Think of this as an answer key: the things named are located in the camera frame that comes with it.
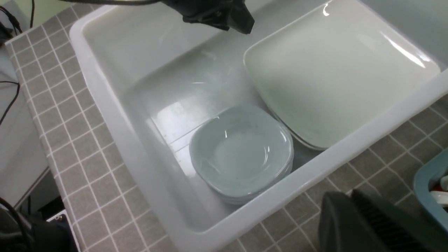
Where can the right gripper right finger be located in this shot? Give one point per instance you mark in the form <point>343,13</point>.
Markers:
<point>398,230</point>

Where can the large white plastic tub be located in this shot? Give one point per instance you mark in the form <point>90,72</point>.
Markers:
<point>155,80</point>

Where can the grey checkered tablecloth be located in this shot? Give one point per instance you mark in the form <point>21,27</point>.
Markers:
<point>108,212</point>

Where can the stacked white bowls in tub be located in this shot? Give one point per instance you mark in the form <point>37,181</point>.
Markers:
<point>241,153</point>

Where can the white square plate in tub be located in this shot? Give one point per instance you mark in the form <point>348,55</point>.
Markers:
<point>296,136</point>

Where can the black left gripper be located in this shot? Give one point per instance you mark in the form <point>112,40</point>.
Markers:
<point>220,14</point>

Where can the pile of white soup spoons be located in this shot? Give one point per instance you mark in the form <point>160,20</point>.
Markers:
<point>440,192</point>

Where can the large white square tray plate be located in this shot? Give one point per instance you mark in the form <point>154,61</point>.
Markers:
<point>335,69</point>

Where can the teal plastic spoon bin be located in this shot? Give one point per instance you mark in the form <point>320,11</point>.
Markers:
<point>425,179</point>

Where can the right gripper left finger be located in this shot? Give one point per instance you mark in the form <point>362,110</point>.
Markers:
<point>343,229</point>

